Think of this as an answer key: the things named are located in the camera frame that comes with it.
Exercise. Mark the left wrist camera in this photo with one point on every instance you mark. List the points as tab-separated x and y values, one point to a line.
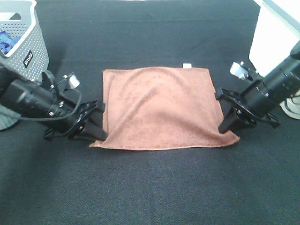
69	81

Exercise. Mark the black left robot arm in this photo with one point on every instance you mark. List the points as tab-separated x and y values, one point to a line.
24	98

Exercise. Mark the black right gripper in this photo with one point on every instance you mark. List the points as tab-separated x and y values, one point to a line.
240	115

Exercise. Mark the brown microfiber towel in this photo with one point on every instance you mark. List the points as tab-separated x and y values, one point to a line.
161	108

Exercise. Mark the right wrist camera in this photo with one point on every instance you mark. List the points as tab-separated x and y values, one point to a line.
239	70

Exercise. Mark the blue towel in basket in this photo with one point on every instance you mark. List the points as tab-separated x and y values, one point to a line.
7	42

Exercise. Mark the white plastic basket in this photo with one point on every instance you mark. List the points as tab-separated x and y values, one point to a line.
277	32

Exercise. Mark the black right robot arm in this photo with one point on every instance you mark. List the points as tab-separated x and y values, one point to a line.
263	94

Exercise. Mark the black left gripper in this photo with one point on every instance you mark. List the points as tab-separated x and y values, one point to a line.
77	120

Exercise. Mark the grey perforated laundry basket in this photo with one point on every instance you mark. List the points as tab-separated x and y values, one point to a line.
29	56

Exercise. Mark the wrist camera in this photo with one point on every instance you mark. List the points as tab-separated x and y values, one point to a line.
69	81
239	70

